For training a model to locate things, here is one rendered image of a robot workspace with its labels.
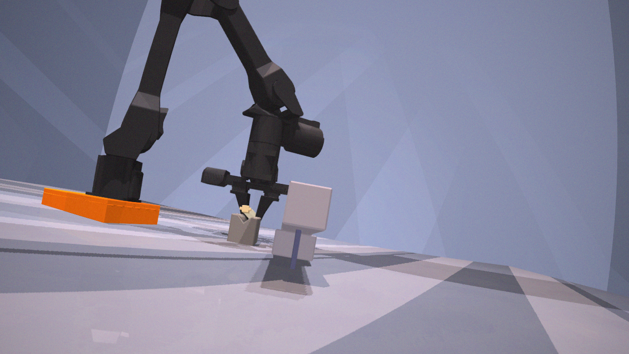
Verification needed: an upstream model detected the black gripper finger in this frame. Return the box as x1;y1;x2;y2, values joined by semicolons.
230;190;251;219
256;195;279;220

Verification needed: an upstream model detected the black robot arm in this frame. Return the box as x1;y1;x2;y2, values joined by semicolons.
86;0;324;203

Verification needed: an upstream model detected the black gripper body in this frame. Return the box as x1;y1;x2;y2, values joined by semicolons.
201;142;289;198

